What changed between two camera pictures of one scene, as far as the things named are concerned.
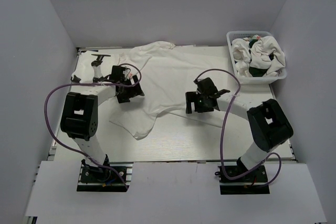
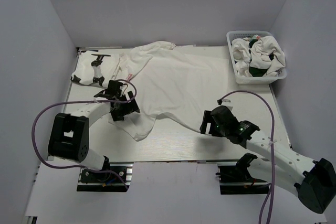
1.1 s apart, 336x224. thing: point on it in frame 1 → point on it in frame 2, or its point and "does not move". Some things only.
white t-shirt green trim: [167, 73] does not move
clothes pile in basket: [256, 56] does not move
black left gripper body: [128, 92] → [124, 109]
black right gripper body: [200, 105] → [214, 129]
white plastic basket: [233, 35] does not move
